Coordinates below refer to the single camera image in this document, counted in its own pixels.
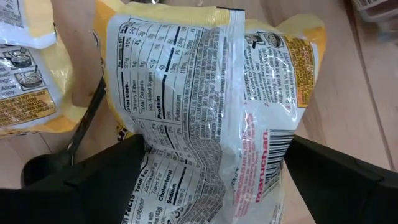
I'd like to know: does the yellow ramen noodle packet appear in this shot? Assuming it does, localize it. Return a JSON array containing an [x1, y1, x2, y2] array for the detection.
[[0, 0, 86, 138], [93, 0, 327, 224]]

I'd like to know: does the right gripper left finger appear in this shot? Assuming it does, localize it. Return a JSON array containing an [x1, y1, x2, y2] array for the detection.
[[0, 134, 147, 224]]

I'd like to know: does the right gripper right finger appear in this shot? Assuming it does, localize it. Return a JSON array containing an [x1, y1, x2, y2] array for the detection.
[[284, 135, 398, 224]]

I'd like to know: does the black metal spoon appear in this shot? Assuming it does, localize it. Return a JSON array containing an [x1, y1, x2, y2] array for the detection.
[[21, 76, 107, 187]]

